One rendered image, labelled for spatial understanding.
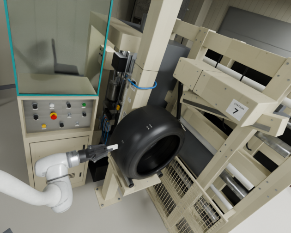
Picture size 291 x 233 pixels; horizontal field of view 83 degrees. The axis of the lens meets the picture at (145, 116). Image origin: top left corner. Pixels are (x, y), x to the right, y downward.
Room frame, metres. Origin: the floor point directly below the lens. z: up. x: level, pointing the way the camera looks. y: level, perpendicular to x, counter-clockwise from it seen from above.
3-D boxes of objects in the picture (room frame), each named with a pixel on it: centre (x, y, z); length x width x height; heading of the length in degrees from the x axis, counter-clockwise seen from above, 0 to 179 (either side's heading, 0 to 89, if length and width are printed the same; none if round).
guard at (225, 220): (1.03, -0.47, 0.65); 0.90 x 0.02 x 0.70; 40
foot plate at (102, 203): (1.17, 0.11, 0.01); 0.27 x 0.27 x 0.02; 40
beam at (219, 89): (1.09, -0.38, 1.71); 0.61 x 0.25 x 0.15; 40
